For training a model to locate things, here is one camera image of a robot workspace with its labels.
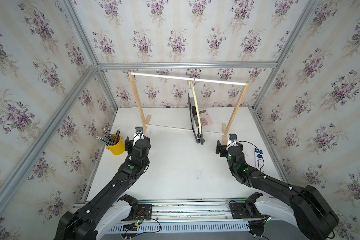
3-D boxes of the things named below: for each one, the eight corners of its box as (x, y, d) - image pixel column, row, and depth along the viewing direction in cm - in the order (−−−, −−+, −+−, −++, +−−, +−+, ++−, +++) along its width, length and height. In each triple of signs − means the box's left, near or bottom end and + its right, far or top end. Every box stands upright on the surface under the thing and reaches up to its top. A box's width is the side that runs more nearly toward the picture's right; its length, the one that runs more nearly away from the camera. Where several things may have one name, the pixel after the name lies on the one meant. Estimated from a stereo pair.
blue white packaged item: (254, 168, 90) (256, 166, 88) (254, 150, 98) (255, 148, 96) (261, 170, 89) (264, 168, 87) (260, 152, 97) (262, 149, 95)
